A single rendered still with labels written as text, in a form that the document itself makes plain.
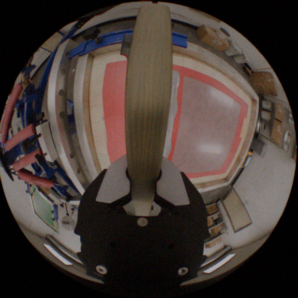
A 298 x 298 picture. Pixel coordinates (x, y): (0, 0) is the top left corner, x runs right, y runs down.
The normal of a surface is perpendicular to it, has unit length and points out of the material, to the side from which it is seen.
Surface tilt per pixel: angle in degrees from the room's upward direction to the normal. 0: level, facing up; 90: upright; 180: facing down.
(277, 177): 90
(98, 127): 0
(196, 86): 0
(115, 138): 0
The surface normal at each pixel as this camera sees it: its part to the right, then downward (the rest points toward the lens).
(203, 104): 0.01, 0.48
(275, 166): -1.00, -0.04
